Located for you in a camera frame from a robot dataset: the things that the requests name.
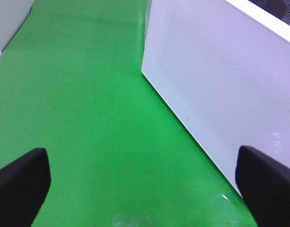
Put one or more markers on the white partition panel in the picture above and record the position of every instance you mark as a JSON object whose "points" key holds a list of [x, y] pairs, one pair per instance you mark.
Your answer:
{"points": [[13, 14]]}

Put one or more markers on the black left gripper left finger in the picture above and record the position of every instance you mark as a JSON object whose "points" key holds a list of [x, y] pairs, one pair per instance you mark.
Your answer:
{"points": [[24, 185]]}

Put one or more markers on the white microwave oven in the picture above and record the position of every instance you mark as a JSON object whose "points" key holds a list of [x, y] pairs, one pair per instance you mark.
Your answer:
{"points": [[273, 15]]}

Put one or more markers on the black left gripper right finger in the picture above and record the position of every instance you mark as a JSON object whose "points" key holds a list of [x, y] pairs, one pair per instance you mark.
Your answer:
{"points": [[264, 185]]}

